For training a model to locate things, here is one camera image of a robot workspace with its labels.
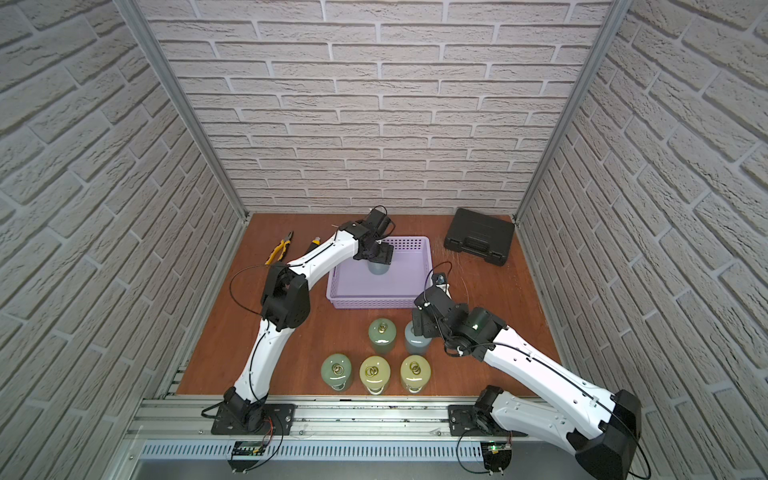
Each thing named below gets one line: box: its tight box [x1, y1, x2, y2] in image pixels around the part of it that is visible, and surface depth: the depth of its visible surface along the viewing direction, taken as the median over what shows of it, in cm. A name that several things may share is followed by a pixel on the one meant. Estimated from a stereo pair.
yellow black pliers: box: [265, 231, 294, 265], surface depth 111 cm
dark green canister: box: [368, 318, 397, 354], surface depth 83 cm
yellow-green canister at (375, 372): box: [359, 355, 391, 395], surface depth 75 cm
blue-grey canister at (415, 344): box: [404, 320, 432, 355], surface depth 82 cm
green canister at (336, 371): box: [321, 353, 353, 392], surface depth 76 cm
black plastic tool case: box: [444, 208, 515, 267], surface depth 109 cm
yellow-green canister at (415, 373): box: [400, 354, 431, 394], surface depth 76 cm
